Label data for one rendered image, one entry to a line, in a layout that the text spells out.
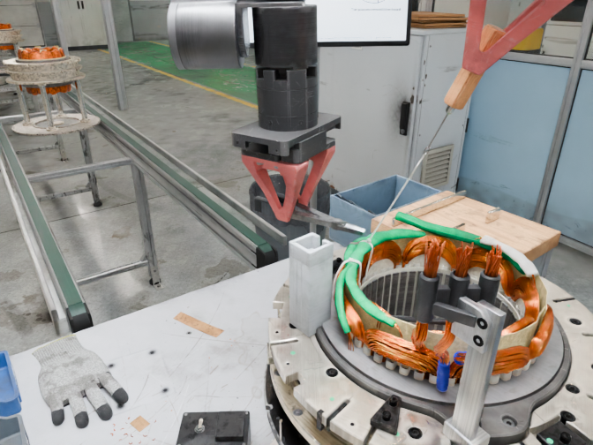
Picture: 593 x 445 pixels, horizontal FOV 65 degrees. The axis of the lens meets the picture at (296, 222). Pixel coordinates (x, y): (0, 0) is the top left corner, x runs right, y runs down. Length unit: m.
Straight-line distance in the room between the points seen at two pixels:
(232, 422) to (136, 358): 0.28
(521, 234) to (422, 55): 2.00
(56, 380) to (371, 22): 1.17
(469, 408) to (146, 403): 0.60
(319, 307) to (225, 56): 0.24
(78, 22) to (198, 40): 13.44
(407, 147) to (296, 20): 2.36
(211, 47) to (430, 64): 2.31
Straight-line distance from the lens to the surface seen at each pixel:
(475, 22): 0.36
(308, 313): 0.42
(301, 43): 0.42
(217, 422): 0.72
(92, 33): 13.93
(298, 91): 0.43
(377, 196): 0.89
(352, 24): 1.45
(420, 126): 2.74
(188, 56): 0.44
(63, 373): 0.91
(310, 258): 0.39
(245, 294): 1.05
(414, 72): 2.66
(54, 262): 1.34
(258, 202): 0.50
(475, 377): 0.33
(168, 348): 0.94
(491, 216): 0.76
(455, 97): 0.38
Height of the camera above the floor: 1.38
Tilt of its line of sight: 26 degrees down
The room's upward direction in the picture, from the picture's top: straight up
